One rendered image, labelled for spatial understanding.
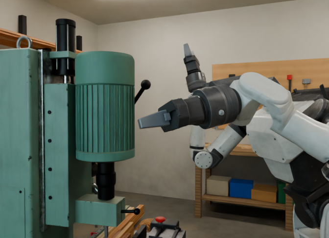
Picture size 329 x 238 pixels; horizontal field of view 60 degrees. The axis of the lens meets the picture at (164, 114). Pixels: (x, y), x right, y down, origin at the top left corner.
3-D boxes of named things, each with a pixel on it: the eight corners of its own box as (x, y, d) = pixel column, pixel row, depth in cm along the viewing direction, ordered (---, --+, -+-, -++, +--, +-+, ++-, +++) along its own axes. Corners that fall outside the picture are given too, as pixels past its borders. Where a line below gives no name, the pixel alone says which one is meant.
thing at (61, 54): (68, 73, 85) (68, 16, 85) (45, 74, 87) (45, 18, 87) (82, 76, 93) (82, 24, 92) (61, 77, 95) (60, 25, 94)
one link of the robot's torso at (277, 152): (310, 152, 131) (282, 81, 126) (385, 166, 98) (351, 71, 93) (259, 183, 124) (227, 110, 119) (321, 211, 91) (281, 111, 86)
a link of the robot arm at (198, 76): (203, 61, 137) (208, 84, 135) (184, 67, 140) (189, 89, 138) (197, 52, 125) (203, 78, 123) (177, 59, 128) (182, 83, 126)
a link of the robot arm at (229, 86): (218, 137, 65) (258, 126, 69) (232, 106, 57) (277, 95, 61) (196, 103, 72) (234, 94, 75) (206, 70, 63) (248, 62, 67)
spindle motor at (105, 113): (121, 165, 76) (120, 48, 76) (63, 162, 81) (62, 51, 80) (142, 154, 93) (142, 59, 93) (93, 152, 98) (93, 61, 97)
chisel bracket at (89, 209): (116, 232, 83) (116, 203, 83) (74, 227, 87) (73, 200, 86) (126, 223, 90) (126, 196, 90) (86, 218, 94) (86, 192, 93)
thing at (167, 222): (180, 259, 73) (180, 238, 73) (140, 253, 76) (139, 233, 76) (189, 237, 86) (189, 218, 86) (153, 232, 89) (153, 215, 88)
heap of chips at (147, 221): (167, 233, 101) (167, 226, 101) (134, 229, 105) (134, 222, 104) (172, 224, 110) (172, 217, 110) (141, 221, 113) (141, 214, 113)
